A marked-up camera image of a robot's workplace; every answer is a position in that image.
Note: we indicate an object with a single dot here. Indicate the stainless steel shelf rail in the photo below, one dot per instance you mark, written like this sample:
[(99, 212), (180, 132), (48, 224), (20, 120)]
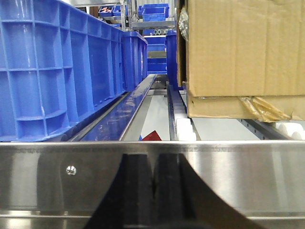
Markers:
[(264, 180)]

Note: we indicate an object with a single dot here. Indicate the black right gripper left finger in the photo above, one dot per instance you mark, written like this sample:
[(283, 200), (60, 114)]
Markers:
[(128, 202)]

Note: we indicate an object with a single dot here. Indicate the red snack package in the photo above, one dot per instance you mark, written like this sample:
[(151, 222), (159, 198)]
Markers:
[(152, 136)]

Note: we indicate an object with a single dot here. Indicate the brown cardboard box on rollers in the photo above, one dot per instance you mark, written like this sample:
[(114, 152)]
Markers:
[(242, 59)]

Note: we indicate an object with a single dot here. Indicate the silver screw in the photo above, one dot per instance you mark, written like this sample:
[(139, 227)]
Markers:
[(71, 170)]

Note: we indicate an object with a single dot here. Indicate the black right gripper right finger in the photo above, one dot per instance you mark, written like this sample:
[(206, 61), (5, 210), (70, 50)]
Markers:
[(184, 201)]

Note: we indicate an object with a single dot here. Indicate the large light blue crate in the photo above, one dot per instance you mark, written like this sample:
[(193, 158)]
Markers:
[(58, 67)]

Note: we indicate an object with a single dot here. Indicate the white roller track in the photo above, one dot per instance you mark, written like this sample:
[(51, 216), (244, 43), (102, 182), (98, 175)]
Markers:
[(181, 127)]

